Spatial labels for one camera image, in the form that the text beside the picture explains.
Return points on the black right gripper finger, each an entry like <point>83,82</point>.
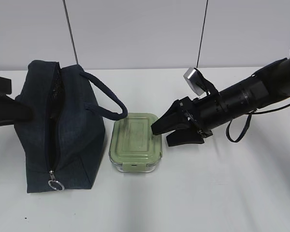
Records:
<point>183,137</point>
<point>173,119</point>

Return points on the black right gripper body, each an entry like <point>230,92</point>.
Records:
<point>198,116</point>

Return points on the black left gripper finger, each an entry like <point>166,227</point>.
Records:
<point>11,111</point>

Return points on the green lidded glass lunch box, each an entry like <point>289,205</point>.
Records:
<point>133,147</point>

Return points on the dark navy fabric lunch bag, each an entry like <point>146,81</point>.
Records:
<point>64,142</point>

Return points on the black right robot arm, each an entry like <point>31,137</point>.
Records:
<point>266,86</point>

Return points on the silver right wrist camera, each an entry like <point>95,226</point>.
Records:
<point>198,83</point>

